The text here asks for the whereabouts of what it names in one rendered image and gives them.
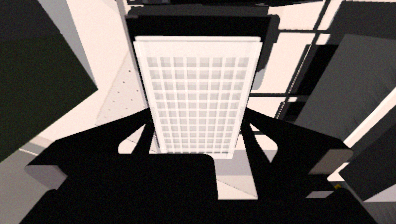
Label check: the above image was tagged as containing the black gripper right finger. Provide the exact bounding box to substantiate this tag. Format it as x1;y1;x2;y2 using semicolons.
240;107;353;198

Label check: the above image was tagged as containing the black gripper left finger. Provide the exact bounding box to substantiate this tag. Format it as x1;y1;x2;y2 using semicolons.
42;107;155;153

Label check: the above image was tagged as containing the white well plate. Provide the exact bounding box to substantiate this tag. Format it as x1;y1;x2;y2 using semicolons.
133;36;262;159

